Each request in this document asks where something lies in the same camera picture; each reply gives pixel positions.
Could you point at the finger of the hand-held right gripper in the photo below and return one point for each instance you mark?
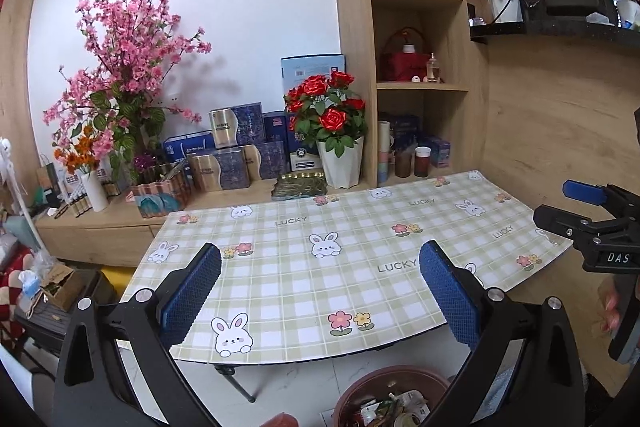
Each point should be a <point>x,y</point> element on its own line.
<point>582,192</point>
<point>565,222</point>

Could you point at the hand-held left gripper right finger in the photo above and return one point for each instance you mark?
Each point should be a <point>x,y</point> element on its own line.
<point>450,297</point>

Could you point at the stack of pastel cups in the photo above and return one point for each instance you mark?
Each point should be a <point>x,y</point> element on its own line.
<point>384,157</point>

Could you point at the blue white carton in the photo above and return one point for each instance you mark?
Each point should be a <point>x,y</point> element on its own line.
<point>187,144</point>

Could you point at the white round flower pot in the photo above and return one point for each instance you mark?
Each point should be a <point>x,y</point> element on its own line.
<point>505,9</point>

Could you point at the glass perfume bottle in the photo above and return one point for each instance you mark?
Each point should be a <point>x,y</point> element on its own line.
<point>433,69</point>

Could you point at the dark blue box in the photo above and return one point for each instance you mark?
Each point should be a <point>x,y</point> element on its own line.
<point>274,127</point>

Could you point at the brown jar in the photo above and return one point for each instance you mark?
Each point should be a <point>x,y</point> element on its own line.
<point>403,164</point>

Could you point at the small purple blue box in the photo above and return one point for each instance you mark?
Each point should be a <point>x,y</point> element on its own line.
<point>440,152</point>

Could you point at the orange artificial flowers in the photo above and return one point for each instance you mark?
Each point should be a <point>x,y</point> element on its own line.
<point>75,154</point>

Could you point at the white blue tall box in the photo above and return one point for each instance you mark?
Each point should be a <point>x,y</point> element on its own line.
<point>302,159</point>

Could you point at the gold green tray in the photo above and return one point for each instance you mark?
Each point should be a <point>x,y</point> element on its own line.
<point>300,187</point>

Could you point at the row of small bottles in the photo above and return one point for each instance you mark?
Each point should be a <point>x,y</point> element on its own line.
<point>79,204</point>

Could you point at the red checked blanket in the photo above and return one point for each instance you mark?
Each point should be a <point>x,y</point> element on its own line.
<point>12,292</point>

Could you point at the low wooden cabinet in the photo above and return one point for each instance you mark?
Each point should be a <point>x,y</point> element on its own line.
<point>100,232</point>

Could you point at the white desk fan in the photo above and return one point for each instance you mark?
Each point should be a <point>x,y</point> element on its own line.
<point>5,157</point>

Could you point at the white tall vase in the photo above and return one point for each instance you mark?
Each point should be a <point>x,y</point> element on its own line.
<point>95,192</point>

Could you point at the person's right hand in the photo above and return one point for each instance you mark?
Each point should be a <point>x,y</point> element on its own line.
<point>610,307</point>

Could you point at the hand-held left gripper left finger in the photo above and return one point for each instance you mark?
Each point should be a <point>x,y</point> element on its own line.
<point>192,292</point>

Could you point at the open cardboard box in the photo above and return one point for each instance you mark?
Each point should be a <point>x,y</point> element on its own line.
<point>62,287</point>

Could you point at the wooden shelving unit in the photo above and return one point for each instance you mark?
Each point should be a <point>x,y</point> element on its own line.
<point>355,32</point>

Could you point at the red jar white lid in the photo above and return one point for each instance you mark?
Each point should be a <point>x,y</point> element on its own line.
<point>422,163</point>

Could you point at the blue printed box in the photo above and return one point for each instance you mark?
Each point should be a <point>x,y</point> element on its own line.
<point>407,129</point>

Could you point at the black wall shelf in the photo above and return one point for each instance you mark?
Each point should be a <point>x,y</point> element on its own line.
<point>550,32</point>

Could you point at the pink artificial blossom branches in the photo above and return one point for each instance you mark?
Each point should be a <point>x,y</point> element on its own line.
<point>125,57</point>

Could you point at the brown paper bag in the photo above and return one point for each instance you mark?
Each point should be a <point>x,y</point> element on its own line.
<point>49,182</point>

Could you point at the blue gold gift box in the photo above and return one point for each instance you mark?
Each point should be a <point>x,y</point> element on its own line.
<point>220,171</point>
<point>237,124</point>
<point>267,159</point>

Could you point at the large light blue box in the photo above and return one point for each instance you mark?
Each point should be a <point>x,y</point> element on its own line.
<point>310,67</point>

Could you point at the purple artificial flowers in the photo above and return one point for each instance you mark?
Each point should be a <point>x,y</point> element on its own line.
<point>144,162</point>

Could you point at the green checked rabbit tablecloth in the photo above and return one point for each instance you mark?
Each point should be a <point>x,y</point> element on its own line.
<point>300,277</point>

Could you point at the black stool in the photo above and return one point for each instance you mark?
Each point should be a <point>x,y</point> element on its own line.
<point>90,292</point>

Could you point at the brown plastic bin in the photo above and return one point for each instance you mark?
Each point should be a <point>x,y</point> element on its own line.
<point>350,399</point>

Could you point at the black table leg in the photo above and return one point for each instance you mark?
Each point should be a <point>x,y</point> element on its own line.
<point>237,382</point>

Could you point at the white faceted flower pot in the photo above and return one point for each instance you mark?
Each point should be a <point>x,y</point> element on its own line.
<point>342,167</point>

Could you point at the red basket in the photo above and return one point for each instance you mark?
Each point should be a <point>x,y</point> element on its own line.
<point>405,64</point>

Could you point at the striped teal basket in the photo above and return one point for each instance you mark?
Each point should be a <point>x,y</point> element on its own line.
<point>160,197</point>

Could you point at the red artificial roses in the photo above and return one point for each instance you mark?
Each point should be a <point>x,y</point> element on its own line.
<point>325,112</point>

